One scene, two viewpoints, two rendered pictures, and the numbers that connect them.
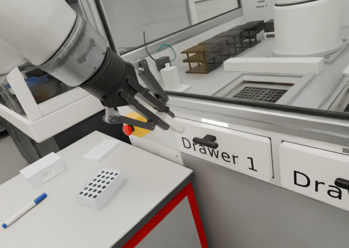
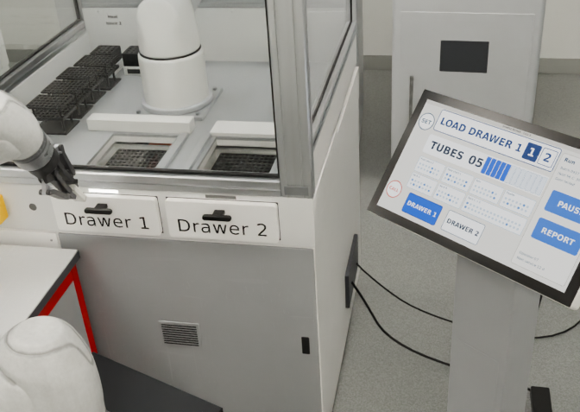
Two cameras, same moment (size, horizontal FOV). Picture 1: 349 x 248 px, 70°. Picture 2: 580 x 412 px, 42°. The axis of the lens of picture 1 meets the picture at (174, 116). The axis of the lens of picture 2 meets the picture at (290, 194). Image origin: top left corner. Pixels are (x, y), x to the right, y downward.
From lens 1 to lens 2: 142 cm
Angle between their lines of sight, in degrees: 33
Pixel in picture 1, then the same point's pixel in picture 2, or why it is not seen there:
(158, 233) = not seen: hidden behind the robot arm
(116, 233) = (22, 313)
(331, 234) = (211, 269)
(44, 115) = not seen: outside the picture
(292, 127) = (172, 185)
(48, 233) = not seen: outside the picture
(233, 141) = (125, 205)
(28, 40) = (29, 148)
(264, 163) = (154, 219)
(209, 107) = (97, 176)
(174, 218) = (64, 306)
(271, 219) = (166, 276)
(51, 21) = (39, 136)
